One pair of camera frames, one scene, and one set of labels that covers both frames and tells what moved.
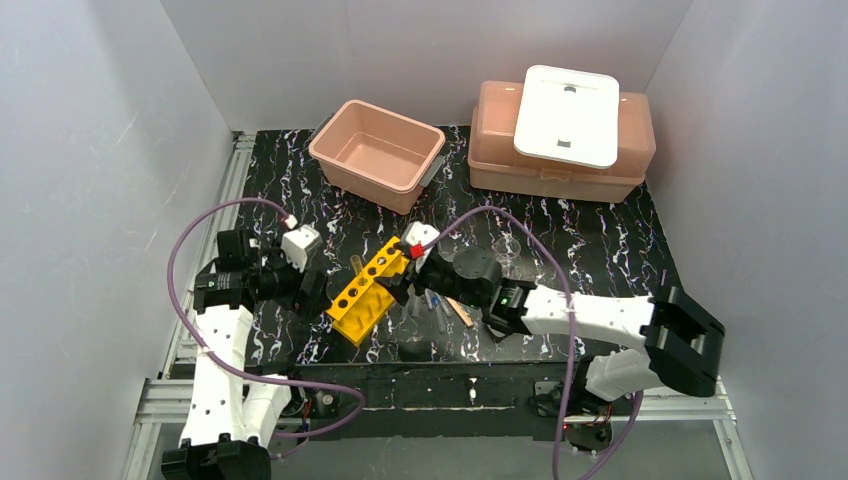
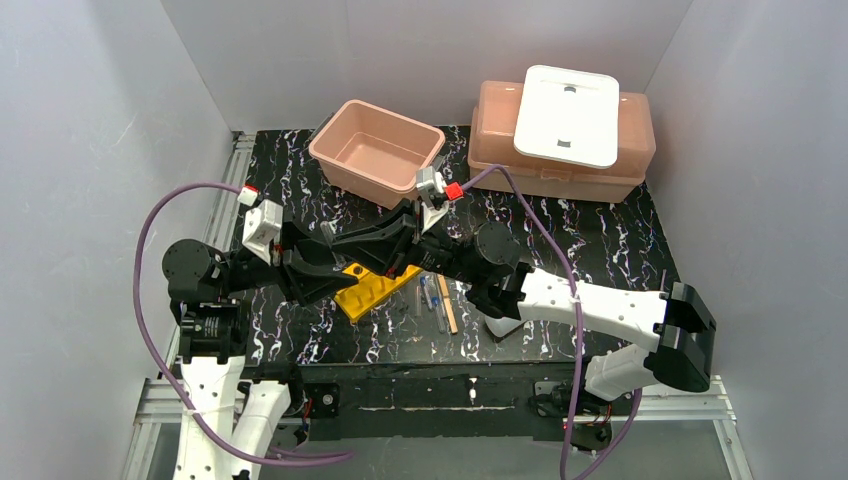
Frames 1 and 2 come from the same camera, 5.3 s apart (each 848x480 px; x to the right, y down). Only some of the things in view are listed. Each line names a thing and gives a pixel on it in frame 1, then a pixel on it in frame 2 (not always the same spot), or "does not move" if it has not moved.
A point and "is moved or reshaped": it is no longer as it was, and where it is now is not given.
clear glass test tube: x=356 y=263 is moved or reshaped
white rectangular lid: x=569 y=116 does not move
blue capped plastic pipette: x=436 y=303 does not move
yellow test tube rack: x=366 y=299 is moved or reshaped
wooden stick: x=461 y=312 to x=448 y=303
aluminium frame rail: x=168 y=400 does not move
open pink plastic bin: x=377 y=156 does not move
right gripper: x=411 y=279 to x=411 y=239
